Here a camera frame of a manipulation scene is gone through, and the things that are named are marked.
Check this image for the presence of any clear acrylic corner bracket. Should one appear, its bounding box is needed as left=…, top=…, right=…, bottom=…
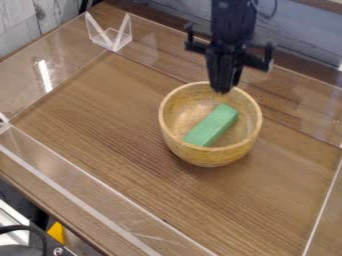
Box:
left=84, top=12, right=133, bottom=52

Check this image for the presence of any brown wooden bowl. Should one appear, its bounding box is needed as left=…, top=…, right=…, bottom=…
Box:
left=158, top=81, right=263, bottom=167

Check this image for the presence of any black cable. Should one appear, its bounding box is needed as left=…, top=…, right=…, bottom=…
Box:
left=0, top=223, right=50, bottom=256

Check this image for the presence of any clear acrylic tray wall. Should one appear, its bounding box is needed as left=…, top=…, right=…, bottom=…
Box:
left=0, top=121, right=217, bottom=256

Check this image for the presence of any green rectangular block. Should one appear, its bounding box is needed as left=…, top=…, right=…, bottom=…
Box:
left=183, top=104, right=239, bottom=147

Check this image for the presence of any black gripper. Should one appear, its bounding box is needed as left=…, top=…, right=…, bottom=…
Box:
left=185, top=23, right=274, bottom=94

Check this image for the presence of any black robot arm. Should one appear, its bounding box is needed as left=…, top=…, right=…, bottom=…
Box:
left=185, top=0, right=278, bottom=94

